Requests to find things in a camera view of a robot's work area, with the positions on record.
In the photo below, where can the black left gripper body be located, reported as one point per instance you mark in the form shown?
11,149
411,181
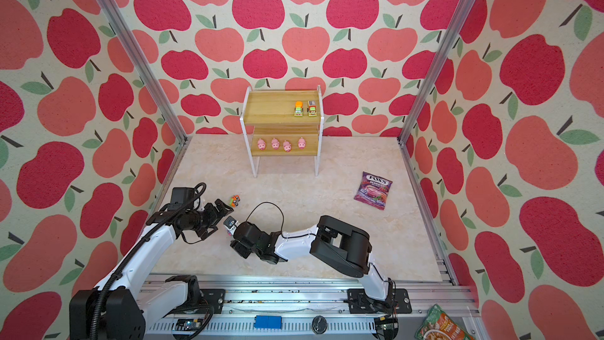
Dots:
201,219

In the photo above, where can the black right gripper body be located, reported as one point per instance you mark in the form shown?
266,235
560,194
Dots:
238,252

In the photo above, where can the wooden two-tier shelf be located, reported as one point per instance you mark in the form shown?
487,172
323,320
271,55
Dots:
270,114

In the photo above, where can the multicolour toy car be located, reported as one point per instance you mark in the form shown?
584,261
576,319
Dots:
312,108

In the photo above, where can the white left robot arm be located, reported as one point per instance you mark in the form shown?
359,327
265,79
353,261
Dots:
115,308

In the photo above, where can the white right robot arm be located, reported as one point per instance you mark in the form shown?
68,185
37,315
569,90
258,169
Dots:
345,248

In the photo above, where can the green orange toy car left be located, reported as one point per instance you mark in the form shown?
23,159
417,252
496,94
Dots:
234,201

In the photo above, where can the round metal knob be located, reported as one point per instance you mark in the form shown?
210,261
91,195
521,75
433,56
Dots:
319,325

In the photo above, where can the purple candy bag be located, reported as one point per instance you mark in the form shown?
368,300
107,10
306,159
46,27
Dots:
373,190

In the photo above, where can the green snack packet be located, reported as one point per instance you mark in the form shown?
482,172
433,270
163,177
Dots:
439,326

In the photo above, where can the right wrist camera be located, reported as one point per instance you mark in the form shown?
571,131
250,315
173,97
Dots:
231,225

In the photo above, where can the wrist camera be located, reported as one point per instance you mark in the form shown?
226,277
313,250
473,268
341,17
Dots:
231,225
182,197

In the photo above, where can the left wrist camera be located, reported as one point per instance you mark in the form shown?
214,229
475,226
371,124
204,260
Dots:
182,197

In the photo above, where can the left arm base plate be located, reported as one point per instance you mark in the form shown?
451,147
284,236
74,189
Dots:
209,300

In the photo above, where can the aluminium front rail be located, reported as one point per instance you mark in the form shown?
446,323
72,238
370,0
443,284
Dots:
299,301

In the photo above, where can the blue block on rail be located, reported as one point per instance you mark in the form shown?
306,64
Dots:
268,322

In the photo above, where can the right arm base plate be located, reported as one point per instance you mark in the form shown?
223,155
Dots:
397,301

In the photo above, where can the left aluminium frame post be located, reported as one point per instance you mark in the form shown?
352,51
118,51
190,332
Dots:
139,60

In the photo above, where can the aluminium frame post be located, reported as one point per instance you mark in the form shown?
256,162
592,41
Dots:
139,60
451,36

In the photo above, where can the right aluminium frame post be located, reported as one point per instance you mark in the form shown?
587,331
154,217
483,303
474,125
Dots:
451,36

